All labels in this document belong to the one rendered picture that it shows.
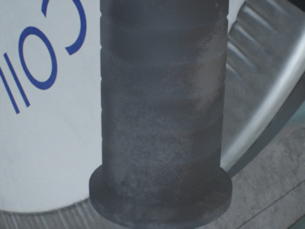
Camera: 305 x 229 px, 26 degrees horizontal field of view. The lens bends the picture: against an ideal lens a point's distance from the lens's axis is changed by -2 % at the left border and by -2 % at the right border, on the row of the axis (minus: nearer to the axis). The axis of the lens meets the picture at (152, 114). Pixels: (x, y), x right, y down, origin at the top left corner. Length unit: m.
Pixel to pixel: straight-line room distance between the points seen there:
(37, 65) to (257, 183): 1.53
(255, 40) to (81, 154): 0.22
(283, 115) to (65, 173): 0.23
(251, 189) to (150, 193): 1.83
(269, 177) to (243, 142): 1.66
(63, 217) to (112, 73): 0.44
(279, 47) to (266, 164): 1.70
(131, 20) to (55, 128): 0.40
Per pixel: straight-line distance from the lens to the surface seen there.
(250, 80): 0.38
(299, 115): 0.52
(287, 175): 2.13
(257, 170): 2.03
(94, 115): 0.51
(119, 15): 0.16
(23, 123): 0.60
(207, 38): 0.16
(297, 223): 2.16
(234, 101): 0.40
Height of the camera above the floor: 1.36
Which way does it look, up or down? 50 degrees down
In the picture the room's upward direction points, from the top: 78 degrees clockwise
